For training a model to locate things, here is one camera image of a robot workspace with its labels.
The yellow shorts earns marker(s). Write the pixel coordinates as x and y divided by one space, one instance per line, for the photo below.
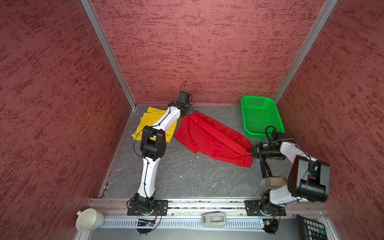
149 118

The green plastic basket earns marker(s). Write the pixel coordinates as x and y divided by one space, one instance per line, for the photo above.
259 113

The white ceramic cup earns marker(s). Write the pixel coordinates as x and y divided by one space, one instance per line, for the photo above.
89 220

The right circuit board with wires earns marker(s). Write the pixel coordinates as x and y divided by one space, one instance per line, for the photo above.
271 226

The aluminium rail frame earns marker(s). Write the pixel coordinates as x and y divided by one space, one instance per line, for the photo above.
234 208

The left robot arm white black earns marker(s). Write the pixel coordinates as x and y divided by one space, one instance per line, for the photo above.
157 128

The red shorts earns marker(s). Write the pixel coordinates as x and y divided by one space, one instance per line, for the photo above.
200 133

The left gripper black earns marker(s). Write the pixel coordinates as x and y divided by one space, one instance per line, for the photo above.
190 110

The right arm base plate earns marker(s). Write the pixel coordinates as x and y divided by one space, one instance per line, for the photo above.
261 209

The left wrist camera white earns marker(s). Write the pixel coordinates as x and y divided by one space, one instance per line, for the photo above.
184 98

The white slotted cable duct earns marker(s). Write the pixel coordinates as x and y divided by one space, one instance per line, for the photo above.
192 224

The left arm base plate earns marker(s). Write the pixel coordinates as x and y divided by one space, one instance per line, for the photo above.
160 208

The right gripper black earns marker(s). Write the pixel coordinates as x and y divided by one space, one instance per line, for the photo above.
257 151

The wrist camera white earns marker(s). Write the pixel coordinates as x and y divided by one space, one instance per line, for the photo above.
184 98
277 138

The right corner aluminium post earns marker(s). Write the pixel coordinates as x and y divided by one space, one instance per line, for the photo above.
316 28

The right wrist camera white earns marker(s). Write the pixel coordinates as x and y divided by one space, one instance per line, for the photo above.
277 138

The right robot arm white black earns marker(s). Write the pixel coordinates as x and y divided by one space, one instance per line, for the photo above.
308 181

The circuit board with wires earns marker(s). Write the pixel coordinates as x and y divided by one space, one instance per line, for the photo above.
145 226
271 226

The left circuit board with wires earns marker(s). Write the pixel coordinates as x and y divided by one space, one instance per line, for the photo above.
145 226

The small wooden block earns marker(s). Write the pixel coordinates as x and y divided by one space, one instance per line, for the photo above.
275 182

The black calculator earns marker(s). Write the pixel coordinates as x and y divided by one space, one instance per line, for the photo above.
310 229

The corner aluminium post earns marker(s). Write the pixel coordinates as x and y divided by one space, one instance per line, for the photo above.
96 24
316 28

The left corner aluminium post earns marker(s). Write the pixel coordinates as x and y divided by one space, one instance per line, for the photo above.
96 24

